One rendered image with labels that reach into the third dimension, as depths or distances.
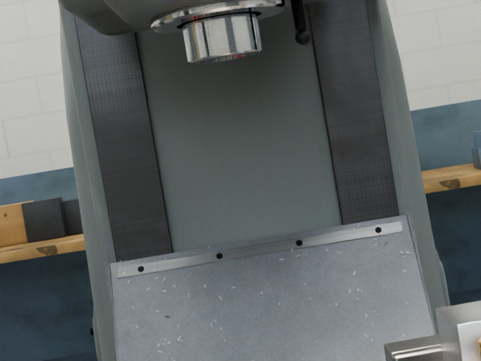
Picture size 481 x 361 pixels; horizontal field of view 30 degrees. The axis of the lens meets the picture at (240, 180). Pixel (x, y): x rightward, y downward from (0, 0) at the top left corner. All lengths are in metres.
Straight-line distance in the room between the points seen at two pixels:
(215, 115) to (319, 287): 0.21
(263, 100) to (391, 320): 0.26
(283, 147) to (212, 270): 0.15
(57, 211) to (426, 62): 2.06
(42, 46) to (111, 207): 3.98
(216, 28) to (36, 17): 4.39
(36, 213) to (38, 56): 0.94
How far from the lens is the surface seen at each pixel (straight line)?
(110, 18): 0.74
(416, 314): 0.92
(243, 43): 0.55
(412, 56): 4.87
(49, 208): 4.35
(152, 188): 0.94
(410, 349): 0.63
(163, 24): 0.55
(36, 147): 4.89
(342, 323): 0.91
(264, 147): 0.94
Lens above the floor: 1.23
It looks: 3 degrees down
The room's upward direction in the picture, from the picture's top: 9 degrees counter-clockwise
